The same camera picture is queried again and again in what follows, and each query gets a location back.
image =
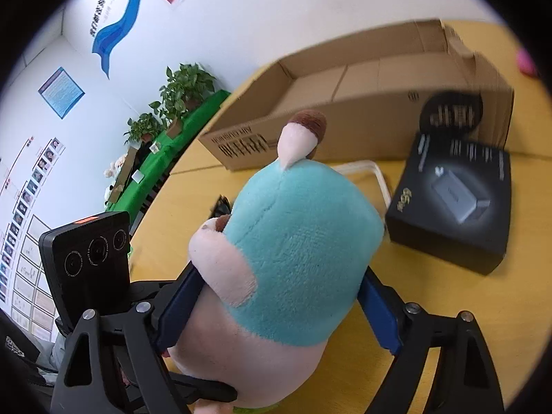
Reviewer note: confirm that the teal and pink plush toy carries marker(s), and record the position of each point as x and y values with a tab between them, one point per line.
293	246

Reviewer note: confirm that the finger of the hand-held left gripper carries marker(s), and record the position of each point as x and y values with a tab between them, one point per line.
207	390

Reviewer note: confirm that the clear white-edged phone case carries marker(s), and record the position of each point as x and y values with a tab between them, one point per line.
381	181

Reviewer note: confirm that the small white card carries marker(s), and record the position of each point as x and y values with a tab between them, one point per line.
137	175
153	149

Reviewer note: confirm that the blue wave wall decal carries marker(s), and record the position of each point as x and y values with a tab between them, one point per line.
116	30

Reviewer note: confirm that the black sunglasses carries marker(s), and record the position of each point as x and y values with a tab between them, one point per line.
222	205

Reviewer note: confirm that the black product box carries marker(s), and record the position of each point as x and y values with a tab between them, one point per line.
448	224

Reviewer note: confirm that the wall of framed certificates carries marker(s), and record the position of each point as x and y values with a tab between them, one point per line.
34	293

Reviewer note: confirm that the small white plush toy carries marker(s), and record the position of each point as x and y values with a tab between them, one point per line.
111	170

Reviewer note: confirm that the wooden desktop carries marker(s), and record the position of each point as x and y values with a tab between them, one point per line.
431	293

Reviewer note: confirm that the blue wall poster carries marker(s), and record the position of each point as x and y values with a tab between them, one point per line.
60	90

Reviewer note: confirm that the medium potted plant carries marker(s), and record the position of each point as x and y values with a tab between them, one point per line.
166	110

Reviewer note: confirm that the dark printed clothing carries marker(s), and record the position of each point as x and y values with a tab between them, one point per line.
17	349

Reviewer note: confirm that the long cardboard box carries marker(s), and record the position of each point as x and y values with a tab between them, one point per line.
366	112

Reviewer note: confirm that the small potted plant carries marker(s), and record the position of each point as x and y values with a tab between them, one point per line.
144	127

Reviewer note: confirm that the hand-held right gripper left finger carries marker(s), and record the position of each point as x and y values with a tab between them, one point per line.
181	306

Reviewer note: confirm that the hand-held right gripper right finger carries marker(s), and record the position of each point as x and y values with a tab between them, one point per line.
379	315

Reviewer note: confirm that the large potted plant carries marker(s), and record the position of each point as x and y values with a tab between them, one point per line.
189	82

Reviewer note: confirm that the small brown cardboard box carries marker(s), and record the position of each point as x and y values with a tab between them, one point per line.
126	168

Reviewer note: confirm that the wall portrait photo display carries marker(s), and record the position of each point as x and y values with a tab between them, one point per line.
39	172

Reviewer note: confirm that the green-covered table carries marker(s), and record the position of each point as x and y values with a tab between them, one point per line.
194	116

